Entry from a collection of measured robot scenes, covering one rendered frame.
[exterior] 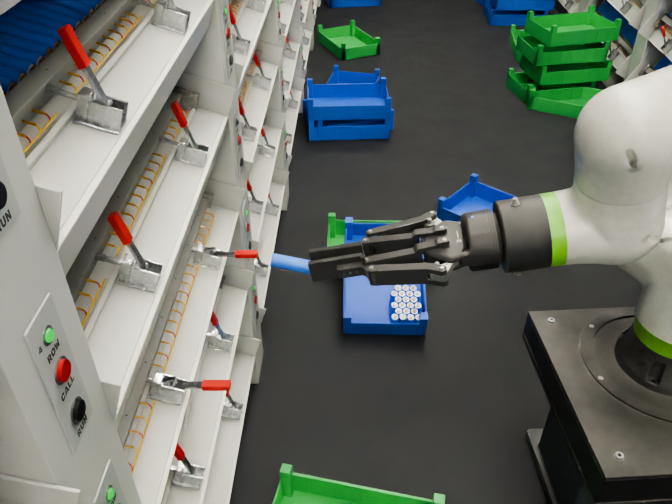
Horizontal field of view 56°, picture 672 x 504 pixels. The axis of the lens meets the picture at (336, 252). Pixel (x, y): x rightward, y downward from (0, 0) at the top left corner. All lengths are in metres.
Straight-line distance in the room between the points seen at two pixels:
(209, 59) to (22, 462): 0.70
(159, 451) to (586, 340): 0.70
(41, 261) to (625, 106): 0.55
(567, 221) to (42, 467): 0.59
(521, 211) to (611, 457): 0.38
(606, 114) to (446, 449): 0.84
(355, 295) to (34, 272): 1.23
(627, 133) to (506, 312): 1.03
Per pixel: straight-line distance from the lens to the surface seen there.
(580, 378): 1.07
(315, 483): 1.26
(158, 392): 0.84
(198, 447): 1.02
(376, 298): 1.61
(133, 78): 0.71
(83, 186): 0.54
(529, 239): 0.78
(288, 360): 1.51
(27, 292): 0.44
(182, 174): 0.90
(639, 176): 0.73
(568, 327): 1.16
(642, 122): 0.71
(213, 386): 0.81
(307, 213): 1.98
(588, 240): 0.80
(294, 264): 0.82
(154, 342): 0.87
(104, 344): 0.65
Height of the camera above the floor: 1.10
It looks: 37 degrees down
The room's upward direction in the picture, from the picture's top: straight up
